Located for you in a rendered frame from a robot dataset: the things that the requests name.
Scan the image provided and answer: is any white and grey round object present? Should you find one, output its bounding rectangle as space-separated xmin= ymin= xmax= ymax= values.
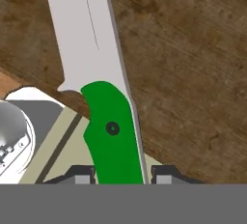
xmin=0 ymin=86 xmax=67 ymax=184

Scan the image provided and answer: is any green-handled knife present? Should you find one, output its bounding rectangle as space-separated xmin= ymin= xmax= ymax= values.
xmin=42 ymin=0 xmax=150 ymax=185

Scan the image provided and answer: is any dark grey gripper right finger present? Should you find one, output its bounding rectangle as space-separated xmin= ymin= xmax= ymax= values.
xmin=151 ymin=164 xmax=206 ymax=185

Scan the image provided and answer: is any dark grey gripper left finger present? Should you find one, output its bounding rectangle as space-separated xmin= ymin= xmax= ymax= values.
xmin=42 ymin=164 xmax=97 ymax=185

